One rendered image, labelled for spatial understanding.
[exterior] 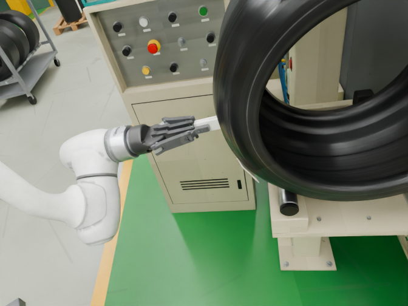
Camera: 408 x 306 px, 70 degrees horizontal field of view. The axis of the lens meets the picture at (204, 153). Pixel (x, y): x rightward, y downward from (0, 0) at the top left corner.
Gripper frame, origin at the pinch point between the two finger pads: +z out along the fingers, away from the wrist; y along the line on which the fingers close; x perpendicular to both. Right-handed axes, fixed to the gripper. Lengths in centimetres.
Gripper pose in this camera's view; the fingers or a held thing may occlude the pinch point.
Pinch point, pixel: (209, 124)
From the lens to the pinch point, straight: 69.2
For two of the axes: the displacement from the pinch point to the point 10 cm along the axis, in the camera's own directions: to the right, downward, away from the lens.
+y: 1.0, -6.7, 7.4
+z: 9.4, -1.8, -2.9
